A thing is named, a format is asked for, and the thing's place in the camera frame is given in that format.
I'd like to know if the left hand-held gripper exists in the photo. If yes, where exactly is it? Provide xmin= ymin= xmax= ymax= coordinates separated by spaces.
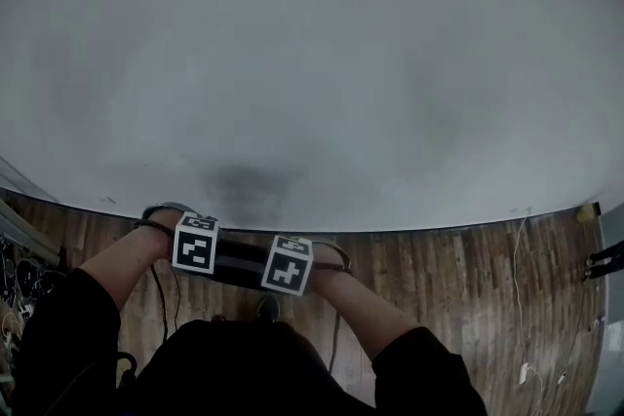
xmin=140 ymin=202 xmax=219 ymax=276

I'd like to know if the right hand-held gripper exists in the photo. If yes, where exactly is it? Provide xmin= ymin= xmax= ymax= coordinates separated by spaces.
xmin=260 ymin=234 xmax=352 ymax=297

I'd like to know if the black folding chair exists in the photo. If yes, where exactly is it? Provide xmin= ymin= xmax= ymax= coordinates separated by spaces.
xmin=214 ymin=231 xmax=274 ymax=292

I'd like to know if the person's right forearm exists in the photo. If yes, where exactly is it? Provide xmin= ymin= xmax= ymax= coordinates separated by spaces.
xmin=309 ymin=252 xmax=423 ymax=361

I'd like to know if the person's left forearm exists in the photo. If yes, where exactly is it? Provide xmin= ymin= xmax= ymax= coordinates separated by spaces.
xmin=77 ymin=221 xmax=176 ymax=337

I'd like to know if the person's right shoe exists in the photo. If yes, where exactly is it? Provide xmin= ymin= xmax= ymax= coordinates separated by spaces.
xmin=255 ymin=295 xmax=282 ymax=323

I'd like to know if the person's black clothing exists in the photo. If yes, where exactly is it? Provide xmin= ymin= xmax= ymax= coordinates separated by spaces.
xmin=14 ymin=267 xmax=488 ymax=416

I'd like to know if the round black case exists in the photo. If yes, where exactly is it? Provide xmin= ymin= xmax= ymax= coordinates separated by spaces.
xmin=17 ymin=257 xmax=67 ymax=299

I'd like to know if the grey metal beam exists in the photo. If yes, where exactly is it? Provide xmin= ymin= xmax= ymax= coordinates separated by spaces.
xmin=0 ymin=197 xmax=67 ymax=269

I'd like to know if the person's left wrist strap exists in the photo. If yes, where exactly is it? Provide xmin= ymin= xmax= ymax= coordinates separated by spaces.
xmin=132 ymin=218 xmax=175 ymax=236

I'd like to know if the person's wrist strap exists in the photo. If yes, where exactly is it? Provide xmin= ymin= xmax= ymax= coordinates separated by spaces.
xmin=311 ymin=257 xmax=356 ymax=273
xmin=132 ymin=218 xmax=175 ymax=236

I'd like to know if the person's right wrist strap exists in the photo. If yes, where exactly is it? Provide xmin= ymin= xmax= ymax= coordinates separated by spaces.
xmin=311 ymin=257 xmax=356 ymax=273

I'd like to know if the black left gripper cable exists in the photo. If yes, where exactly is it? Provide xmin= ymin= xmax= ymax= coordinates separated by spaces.
xmin=149 ymin=260 xmax=170 ymax=342

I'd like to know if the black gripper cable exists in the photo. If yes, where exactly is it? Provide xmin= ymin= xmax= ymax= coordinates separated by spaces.
xmin=149 ymin=260 xmax=170 ymax=342
xmin=329 ymin=314 xmax=342 ymax=374

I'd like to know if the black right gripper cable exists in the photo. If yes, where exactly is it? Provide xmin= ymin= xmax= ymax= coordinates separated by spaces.
xmin=329 ymin=314 xmax=342 ymax=374

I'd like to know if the tangled cable pile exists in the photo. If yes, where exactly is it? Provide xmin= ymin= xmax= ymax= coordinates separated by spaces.
xmin=0 ymin=233 xmax=67 ymax=357

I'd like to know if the white floor cable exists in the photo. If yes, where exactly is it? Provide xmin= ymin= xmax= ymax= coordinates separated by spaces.
xmin=511 ymin=208 xmax=545 ymax=400

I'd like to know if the black floor cable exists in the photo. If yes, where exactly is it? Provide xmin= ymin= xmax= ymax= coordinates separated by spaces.
xmin=563 ymin=280 xmax=595 ymax=376

